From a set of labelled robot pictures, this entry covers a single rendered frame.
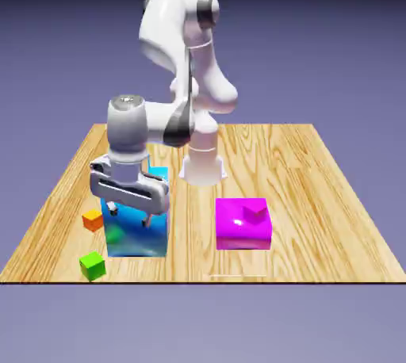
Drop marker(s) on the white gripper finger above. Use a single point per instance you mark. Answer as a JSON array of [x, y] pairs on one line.
[[111, 207], [146, 219]]

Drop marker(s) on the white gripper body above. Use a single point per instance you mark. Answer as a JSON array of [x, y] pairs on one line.
[[127, 191]]

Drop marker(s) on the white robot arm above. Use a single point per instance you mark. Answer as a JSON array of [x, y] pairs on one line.
[[165, 39]]

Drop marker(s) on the small orange cube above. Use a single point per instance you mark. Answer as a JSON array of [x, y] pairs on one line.
[[92, 219]]

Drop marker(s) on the small green cube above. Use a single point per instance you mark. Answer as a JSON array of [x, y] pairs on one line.
[[92, 265]]

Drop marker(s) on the large blue box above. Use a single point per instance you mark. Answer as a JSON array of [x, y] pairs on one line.
[[136, 236]]

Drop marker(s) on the large magenta box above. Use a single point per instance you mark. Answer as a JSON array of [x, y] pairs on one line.
[[234, 230]]

